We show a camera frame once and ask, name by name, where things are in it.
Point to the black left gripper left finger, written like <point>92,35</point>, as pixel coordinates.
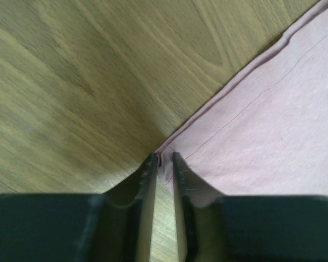
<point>112,226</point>

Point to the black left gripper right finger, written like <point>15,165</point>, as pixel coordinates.
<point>212,226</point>

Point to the dusty pink t shirt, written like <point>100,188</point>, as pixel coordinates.
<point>266,131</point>

